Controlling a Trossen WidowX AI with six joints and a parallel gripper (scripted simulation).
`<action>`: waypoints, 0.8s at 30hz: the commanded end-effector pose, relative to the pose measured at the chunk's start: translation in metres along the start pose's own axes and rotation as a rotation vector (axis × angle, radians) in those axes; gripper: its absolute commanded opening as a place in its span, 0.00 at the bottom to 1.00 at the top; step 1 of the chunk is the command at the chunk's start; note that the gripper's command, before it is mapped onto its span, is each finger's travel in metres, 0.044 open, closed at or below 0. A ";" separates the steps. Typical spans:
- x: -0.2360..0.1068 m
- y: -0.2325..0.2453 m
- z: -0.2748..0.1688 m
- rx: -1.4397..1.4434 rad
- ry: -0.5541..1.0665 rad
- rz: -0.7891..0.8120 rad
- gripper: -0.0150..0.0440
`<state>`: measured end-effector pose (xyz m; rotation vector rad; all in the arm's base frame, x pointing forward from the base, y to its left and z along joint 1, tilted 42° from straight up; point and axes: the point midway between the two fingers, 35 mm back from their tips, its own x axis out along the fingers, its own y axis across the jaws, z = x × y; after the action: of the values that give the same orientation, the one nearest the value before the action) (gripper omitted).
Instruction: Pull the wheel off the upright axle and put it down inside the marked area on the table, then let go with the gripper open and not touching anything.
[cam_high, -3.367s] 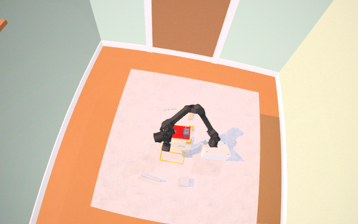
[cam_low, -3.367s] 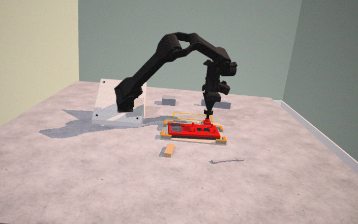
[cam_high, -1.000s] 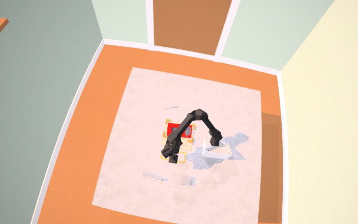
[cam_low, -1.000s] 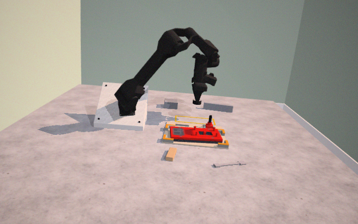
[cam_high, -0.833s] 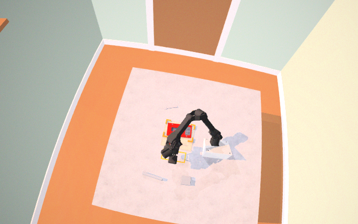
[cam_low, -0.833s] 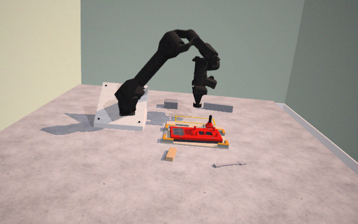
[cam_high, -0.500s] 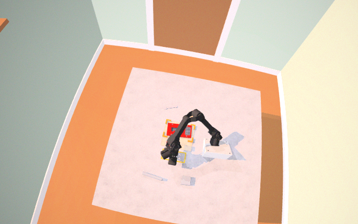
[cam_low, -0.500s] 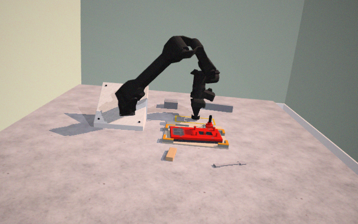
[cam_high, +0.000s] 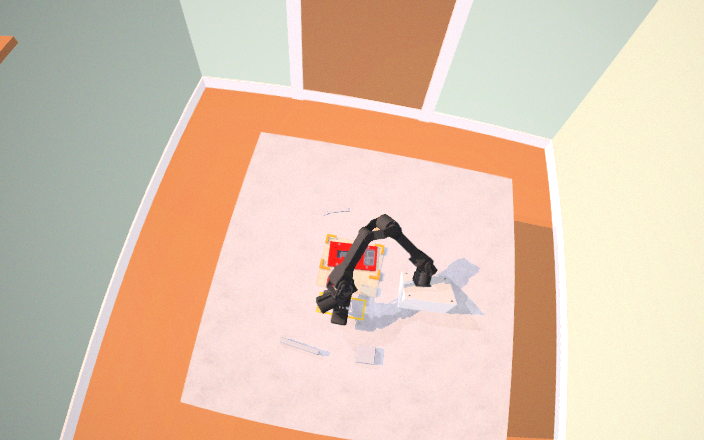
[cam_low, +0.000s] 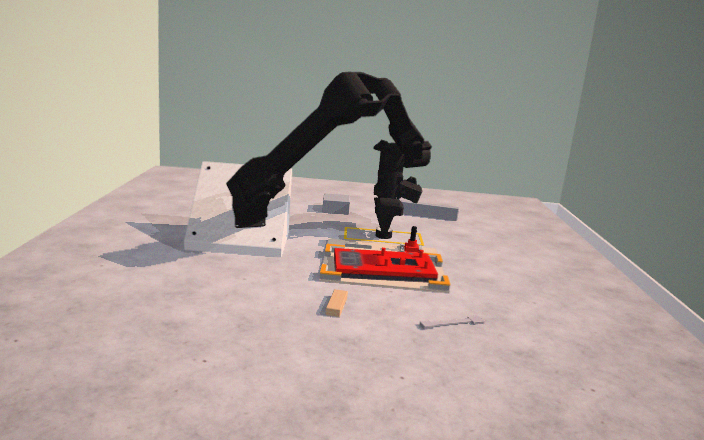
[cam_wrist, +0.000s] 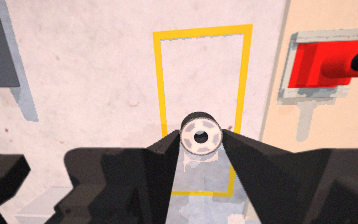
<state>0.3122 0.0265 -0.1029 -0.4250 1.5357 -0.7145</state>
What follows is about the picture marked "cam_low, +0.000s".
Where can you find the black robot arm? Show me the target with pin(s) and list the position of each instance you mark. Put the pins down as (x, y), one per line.
(346, 99)

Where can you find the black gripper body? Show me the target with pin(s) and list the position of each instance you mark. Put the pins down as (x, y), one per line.
(385, 189)

